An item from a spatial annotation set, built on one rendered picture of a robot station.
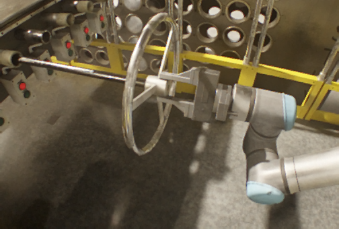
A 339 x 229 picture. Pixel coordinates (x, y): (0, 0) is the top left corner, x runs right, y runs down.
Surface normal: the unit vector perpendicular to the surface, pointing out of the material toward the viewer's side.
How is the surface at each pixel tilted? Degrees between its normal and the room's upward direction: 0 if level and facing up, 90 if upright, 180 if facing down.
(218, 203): 0
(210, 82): 66
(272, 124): 89
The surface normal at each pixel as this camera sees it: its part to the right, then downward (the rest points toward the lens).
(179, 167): -0.01, -0.71
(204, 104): -0.29, 0.32
